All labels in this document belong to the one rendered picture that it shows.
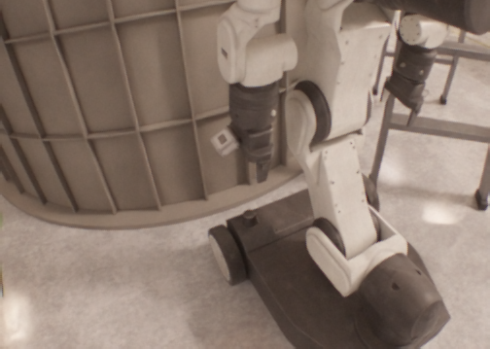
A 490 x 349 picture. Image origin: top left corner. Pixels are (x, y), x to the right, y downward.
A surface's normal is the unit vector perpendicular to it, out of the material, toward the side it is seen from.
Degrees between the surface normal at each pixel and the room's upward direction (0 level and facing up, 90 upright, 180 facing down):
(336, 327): 0
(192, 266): 0
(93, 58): 90
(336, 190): 60
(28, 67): 90
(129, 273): 0
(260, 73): 102
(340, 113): 86
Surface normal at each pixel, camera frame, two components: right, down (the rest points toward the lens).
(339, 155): 0.35, 0.07
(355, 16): 0.20, -0.33
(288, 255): -0.06, -0.78
